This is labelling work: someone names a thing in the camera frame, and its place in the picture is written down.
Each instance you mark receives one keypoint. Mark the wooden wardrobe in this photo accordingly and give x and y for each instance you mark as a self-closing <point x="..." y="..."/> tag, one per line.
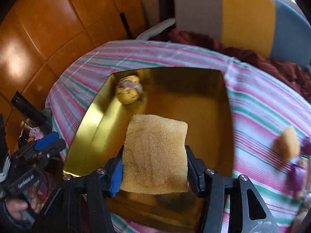
<point x="40" y="39"/>

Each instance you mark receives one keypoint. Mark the yellow sponge block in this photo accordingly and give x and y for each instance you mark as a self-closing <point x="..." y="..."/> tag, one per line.
<point x="287" y="144"/>

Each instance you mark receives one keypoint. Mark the maroon blanket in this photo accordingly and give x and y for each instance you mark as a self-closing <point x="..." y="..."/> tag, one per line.
<point x="289" y="73"/>

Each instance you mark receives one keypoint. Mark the purple snack packet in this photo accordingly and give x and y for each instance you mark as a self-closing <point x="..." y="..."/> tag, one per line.
<point x="297" y="178"/>
<point x="306" y="146"/>

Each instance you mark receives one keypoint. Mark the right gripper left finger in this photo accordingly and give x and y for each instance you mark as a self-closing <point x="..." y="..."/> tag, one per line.
<point x="79" y="203"/>

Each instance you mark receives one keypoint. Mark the striped bed sheet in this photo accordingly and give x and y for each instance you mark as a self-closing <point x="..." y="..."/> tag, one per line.
<point x="262" y="108"/>

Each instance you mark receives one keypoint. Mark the gold tin box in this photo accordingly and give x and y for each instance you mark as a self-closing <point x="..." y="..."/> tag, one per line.
<point x="196" y="96"/>

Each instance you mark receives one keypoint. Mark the grey bed frame rail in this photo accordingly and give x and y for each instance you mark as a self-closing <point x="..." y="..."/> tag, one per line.
<point x="156" y="30"/>

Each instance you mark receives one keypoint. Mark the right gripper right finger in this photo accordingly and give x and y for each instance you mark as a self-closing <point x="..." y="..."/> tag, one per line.
<point x="248" y="211"/>

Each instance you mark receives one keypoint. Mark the tricolour headboard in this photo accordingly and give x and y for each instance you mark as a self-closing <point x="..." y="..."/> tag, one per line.
<point x="271" y="28"/>

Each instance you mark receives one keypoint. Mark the person left hand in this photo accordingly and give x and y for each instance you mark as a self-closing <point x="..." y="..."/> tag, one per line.
<point x="16" y="206"/>

